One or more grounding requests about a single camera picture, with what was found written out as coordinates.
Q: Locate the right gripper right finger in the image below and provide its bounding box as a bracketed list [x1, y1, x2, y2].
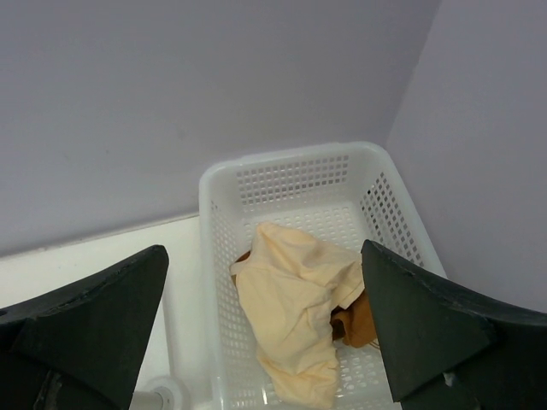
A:
[362, 240, 546, 409]

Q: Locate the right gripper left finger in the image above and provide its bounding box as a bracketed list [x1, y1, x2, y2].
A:
[1, 245, 169, 409]

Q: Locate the brown underwear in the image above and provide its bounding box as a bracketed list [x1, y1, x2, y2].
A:
[230, 243, 376, 358]

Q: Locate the beige underwear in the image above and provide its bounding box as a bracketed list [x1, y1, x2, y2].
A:
[230, 222, 364, 409]

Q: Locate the white metal clothes rack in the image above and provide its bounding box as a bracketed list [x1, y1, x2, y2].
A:
[129, 377, 191, 410]

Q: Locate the white plastic basket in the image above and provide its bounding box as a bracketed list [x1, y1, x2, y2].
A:
[199, 143, 444, 409]

